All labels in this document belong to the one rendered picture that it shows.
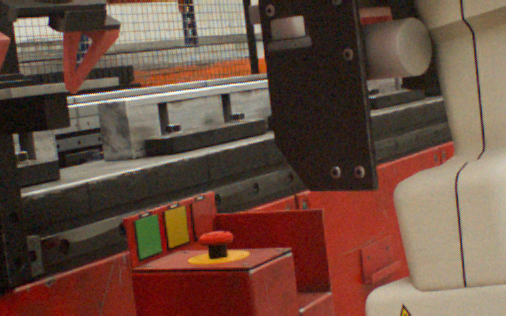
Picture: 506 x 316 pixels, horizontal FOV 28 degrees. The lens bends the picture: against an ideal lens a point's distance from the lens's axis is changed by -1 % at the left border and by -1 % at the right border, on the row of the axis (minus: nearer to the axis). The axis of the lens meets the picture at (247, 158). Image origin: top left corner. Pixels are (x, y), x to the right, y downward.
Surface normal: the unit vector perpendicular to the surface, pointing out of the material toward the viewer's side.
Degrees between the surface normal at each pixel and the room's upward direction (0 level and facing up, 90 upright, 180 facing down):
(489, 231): 90
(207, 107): 90
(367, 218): 90
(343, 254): 90
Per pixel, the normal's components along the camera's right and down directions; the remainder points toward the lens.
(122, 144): -0.51, 0.13
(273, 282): 0.87, -0.07
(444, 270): -0.70, 0.14
